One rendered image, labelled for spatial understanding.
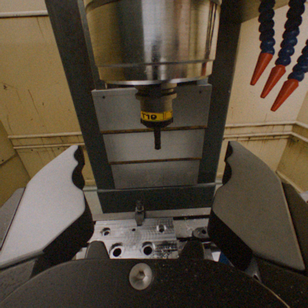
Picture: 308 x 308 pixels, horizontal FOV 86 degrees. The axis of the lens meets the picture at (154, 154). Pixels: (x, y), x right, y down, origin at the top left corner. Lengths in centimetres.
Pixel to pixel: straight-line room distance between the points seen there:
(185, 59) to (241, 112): 112
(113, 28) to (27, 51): 109
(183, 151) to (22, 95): 104
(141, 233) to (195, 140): 46
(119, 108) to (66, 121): 62
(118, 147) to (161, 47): 65
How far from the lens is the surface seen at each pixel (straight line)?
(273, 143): 154
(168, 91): 25
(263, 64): 28
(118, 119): 73
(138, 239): 62
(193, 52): 20
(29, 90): 132
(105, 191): 100
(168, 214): 79
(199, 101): 73
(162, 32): 19
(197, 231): 67
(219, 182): 148
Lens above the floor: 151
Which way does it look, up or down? 30 degrees down
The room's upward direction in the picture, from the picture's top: 3 degrees counter-clockwise
